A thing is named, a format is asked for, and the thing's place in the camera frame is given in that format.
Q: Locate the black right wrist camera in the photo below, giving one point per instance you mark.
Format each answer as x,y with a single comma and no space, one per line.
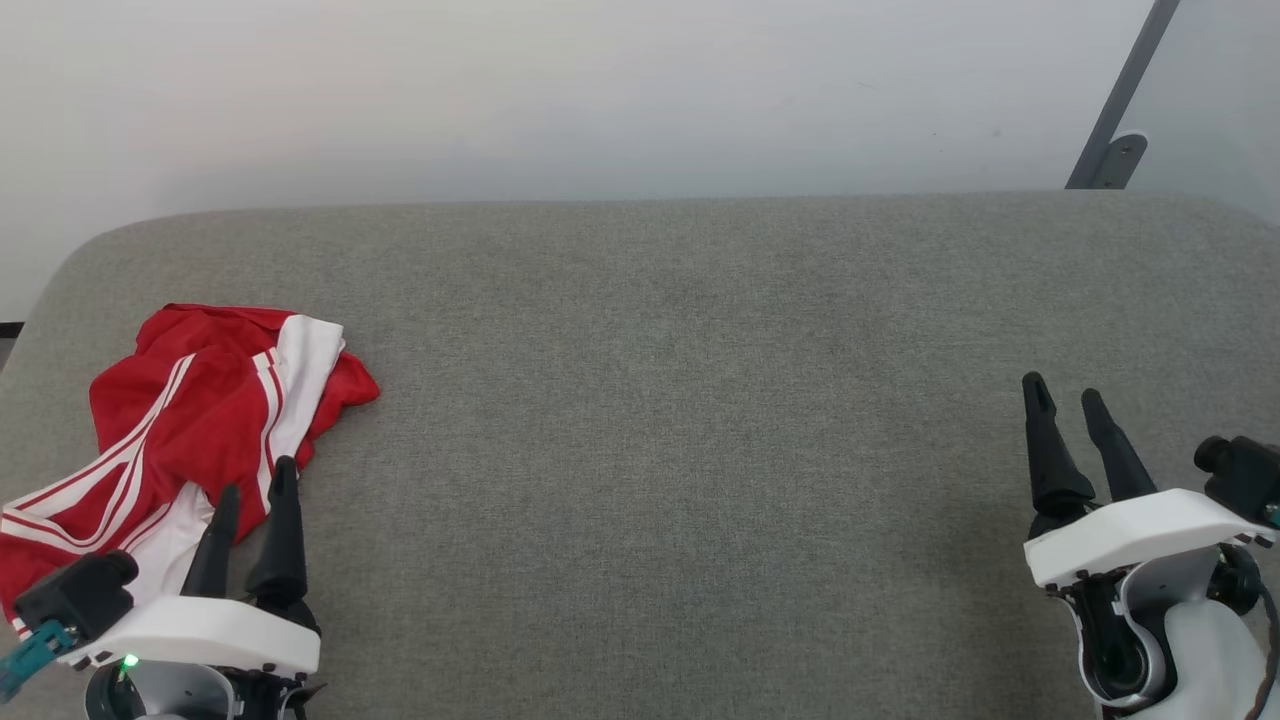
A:
1245,475

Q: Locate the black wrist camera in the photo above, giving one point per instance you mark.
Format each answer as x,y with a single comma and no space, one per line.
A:
1245,475
75,595

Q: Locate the grey fabric sofa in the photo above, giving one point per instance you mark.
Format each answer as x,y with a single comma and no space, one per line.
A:
660,420

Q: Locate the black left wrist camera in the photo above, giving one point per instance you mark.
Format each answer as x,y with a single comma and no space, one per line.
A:
75,595

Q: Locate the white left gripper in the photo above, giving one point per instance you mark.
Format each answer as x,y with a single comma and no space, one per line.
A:
200,630

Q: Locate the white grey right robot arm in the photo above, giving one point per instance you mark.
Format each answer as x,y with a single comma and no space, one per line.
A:
1200,650

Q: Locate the grey slanted metal bar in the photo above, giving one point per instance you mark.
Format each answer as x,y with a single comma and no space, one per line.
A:
1135,75

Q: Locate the red white sports shirt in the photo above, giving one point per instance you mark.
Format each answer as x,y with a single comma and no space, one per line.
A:
200,410

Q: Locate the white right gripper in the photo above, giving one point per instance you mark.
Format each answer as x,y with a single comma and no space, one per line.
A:
1140,530

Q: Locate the grey metal bracket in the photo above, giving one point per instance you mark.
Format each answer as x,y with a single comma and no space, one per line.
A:
1120,160

